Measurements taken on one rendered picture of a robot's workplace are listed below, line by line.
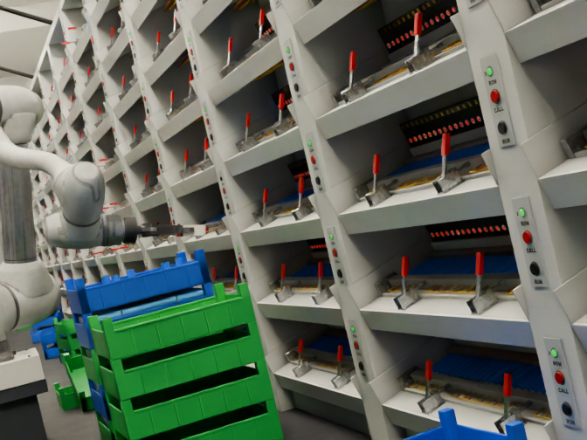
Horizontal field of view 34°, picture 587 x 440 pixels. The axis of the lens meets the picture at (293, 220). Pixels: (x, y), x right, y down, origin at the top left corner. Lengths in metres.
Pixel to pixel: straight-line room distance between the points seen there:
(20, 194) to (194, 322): 1.31
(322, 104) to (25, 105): 1.39
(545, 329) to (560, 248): 0.12
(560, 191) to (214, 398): 0.93
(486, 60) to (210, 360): 0.90
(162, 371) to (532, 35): 1.02
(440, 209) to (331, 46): 0.55
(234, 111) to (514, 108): 1.40
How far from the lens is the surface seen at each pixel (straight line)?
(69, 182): 2.56
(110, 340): 1.88
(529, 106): 1.28
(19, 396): 2.95
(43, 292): 3.16
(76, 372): 3.69
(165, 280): 2.21
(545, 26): 1.22
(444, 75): 1.44
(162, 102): 3.28
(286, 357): 2.59
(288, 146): 2.09
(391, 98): 1.60
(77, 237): 2.68
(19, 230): 3.13
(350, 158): 1.92
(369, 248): 1.92
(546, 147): 1.29
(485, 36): 1.32
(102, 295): 2.18
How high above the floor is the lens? 0.53
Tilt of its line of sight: 1 degrees down
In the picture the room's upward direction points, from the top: 13 degrees counter-clockwise
